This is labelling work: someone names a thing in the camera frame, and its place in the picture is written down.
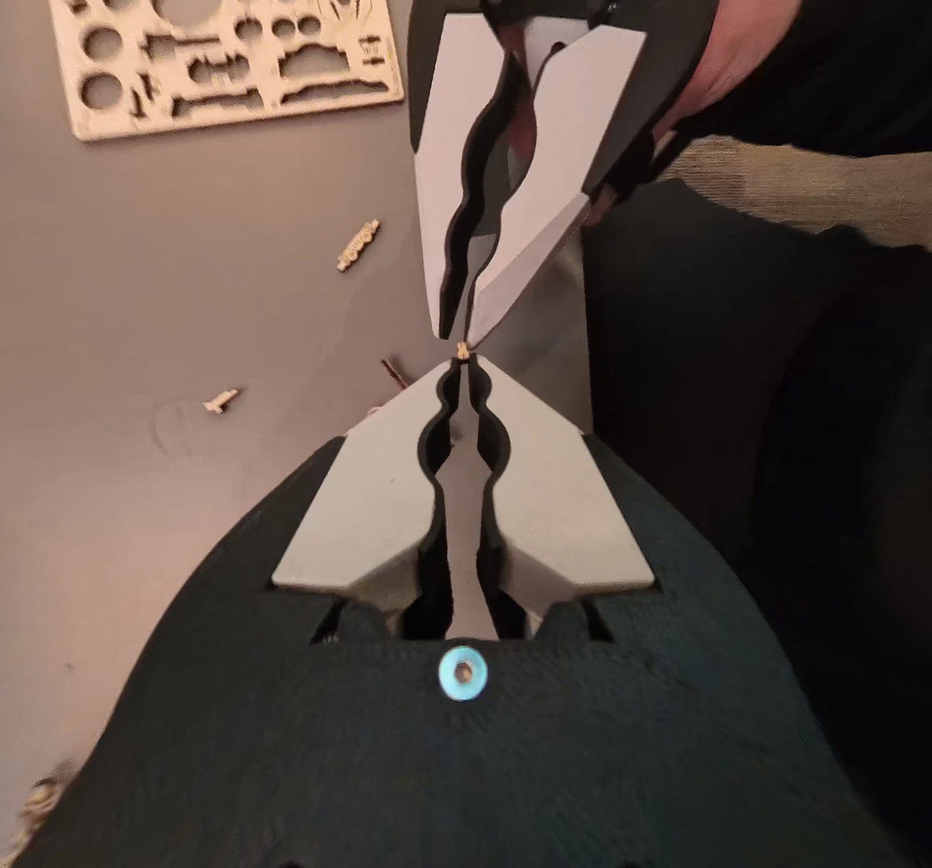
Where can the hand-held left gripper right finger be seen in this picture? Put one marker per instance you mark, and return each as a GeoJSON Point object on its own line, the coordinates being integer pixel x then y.
{"type": "Point", "coordinates": [575, 518]}

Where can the wooden model vehicle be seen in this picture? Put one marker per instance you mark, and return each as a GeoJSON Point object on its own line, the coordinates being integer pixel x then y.
{"type": "Point", "coordinates": [47, 810]}

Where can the thin wooden parts sheet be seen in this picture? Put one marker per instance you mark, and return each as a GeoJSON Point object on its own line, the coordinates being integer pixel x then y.
{"type": "Point", "coordinates": [65, 118]}

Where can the person's right forearm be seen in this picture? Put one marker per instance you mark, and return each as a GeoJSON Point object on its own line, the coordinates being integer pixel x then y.
{"type": "Point", "coordinates": [859, 38]}

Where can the small T-shaped wooden part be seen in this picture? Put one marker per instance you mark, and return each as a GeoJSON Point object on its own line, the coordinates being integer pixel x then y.
{"type": "Point", "coordinates": [221, 401]}

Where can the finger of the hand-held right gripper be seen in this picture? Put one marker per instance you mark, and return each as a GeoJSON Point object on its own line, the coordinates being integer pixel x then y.
{"type": "Point", "coordinates": [568, 125]}
{"type": "Point", "coordinates": [440, 140]}

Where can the slender wooden frame part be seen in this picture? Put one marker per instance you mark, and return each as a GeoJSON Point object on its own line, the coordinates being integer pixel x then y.
{"type": "Point", "coordinates": [394, 375]}

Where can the person's right hand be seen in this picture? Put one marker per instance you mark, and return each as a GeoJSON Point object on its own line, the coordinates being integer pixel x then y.
{"type": "Point", "coordinates": [757, 9]}

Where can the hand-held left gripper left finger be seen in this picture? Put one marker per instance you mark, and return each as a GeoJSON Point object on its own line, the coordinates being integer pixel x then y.
{"type": "Point", "coordinates": [349, 518]}

